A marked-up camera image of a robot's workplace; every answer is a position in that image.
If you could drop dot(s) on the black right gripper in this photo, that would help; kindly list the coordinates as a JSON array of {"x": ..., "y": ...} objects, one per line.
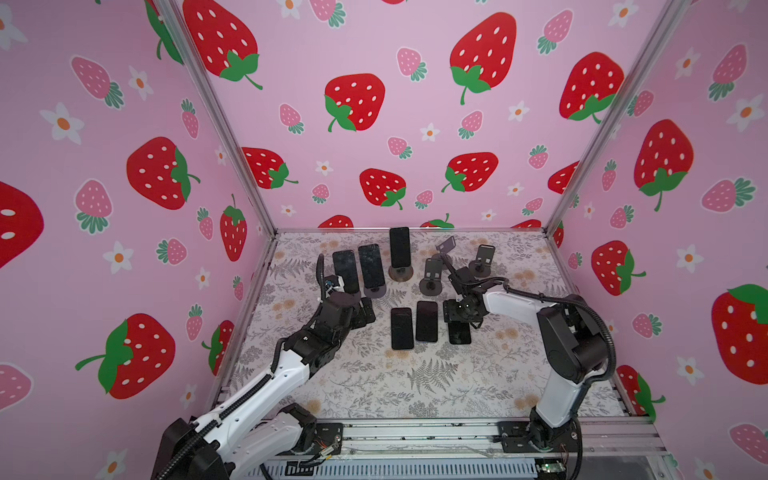
[{"x": 448, "y": 311}]

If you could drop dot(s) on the aluminium corner post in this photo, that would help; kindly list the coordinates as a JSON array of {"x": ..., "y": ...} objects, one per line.
[
  {"x": 662, "y": 31},
  {"x": 166, "y": 18}
]

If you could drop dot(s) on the large black phone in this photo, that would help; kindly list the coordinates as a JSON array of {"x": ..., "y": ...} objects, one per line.
[{"x": 345, "y": 268}]

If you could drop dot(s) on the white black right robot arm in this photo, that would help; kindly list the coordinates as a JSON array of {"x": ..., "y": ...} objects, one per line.
[{"x": 577, "y": 343}]

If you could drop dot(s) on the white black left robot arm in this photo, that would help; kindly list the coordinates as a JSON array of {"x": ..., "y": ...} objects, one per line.
[{"x": 250, "y": 428}]

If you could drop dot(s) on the aluminium left corner post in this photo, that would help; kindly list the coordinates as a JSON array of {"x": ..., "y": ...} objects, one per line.
[{"x": 166, "y": 18}]

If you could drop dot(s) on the blue-edged black phone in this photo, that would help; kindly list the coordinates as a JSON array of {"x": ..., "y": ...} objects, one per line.
[{"x": 426, "y": 329}]

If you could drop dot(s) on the white slotted cable duct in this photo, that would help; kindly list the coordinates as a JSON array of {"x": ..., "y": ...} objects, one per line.
[{"x": 409, "y": 469}]

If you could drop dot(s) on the tall black phone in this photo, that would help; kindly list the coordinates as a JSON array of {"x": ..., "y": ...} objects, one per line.
[{"x": 400, "y": 247}]

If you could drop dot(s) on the aluminium right corner post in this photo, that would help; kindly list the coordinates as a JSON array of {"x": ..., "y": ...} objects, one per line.
[{"x": 662, "y": 31}]

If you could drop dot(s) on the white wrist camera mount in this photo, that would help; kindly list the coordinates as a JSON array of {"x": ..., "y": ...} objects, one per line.
[{"x": 333, "y": 283}]

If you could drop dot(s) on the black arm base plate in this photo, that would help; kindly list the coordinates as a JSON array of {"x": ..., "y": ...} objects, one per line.
[{"x": 537, "y": 437}]

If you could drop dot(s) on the dark grey round stand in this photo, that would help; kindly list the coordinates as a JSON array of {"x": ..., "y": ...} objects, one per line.
[{"x": 481, "y": 266}]

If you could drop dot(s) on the grey folding stand rear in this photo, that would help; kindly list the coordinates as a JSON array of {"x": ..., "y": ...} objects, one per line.
[{"x": 447, "y": 249}]

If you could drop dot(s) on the pink-edged black phone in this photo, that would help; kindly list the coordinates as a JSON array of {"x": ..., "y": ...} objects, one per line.
[{"x": 402, "y": 329}]

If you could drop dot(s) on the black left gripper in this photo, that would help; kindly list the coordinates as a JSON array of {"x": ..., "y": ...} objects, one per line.
[{"x": 359, "y": 319}]

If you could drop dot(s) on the aluminium front rail frame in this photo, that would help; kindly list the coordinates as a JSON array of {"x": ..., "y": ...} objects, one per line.
[{"x": 478, "y": 438}]

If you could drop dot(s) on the silver-edged black phone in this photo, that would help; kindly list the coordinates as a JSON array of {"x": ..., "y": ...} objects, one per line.
[{"x": 459, "y": 333}]

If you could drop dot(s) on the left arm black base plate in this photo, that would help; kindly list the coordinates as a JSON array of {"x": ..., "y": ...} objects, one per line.
[{"x": 325, "y": 439}]

